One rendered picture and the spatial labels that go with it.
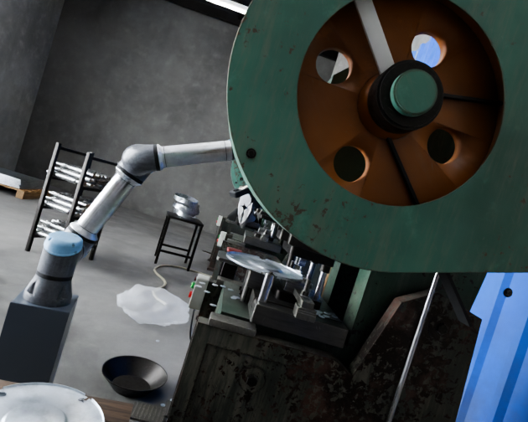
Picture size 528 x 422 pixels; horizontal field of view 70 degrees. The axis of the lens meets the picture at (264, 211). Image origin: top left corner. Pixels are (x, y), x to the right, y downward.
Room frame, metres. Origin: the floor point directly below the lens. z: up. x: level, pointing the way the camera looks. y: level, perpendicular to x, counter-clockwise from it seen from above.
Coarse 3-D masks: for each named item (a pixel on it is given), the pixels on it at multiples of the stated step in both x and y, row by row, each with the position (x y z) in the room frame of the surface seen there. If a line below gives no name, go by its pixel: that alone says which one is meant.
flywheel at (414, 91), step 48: (384, 0) 0.95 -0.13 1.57; (432, 0) 0.96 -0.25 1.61; (336, 48) 0.96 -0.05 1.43; (384, 48) 0.90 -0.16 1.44; (480, 48) 0.97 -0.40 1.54; (336, 96) 0.95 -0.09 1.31; (384, 96) 0.84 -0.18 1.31; (432, 96) 0.83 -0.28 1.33; (480, 96) 0.98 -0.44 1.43; (336, 144) 0.95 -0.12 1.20; (384, 144) 0.96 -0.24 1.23; (480, 144) 0.98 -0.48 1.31; (384, 192) 0.96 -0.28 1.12; (432, 192) 0.97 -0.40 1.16
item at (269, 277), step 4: (268, 272) 1.17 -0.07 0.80; (272, 272) 1.16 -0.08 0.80; (268, 276) 1.15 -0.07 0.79; (272, 276) 1.15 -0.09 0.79; (264, 280) 1.15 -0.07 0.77; (268, 280) 1.15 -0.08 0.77; (272, 280) 1.15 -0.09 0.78; (264, 284) 1.15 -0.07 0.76; (268, 284) 1.15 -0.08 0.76; (264, 288) 1.15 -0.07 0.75; (268, 288) 1.15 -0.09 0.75; (260, 292) 1.16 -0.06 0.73; (264, 292) 1.15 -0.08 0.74; (268, 292) 1.15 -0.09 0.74; (260, 296) 1.15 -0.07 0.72; (264, 296) 1.15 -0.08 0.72; (260, 300) 1.15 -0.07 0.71; (264, 300) 1.15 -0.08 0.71
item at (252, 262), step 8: (240, 256) 1.38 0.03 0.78; (248, 256) 1.44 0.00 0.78; (256, 256) 1.48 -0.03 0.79; (240, 264) 1.22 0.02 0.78; (248, 264) 1.28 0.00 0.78; (256, 264) 1.30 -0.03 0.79; (264, 264) 1.35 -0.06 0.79; (272, 264) 1.44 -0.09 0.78; (280, 264) 1.47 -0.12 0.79; (280, 272) 1.31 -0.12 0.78; (288, 272) 1.37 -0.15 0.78; (296, 272) 1.41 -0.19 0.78; (296, 280) 1.25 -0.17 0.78
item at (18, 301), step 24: (24, 288) 1.33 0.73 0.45; (24, 312) 1.21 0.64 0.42; (48, 312) 1.23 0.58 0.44; (72, 312) 1.35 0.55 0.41; (0, 336) 1.20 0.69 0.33; (24, 336) 1.22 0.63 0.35; (48, 336) 1.24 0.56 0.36; (0, 360) 1.20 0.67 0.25; (24, 360) 1.22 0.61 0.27; (48, 360) 1.24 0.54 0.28
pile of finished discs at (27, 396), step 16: (16, 384) 0.91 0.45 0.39; (32, 384) 0.93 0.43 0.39; (48, 384) 0.95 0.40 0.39; (0, 400) 0.85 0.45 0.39; (16, 400) 0.86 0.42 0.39; (32, 400) 0.88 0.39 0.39; (48, 400) 0.90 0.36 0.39; (64, 400) 0.91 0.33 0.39; (80, 400) 0.95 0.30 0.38; (0, 416) 0.80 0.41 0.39; (16, 416) 0.81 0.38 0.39; (32, 416) 0.82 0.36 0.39; (48, 416) 0.84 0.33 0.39; (64, 416) 0.85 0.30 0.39; (80, 416) 0.88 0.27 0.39; (96, 416) 0.89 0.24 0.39
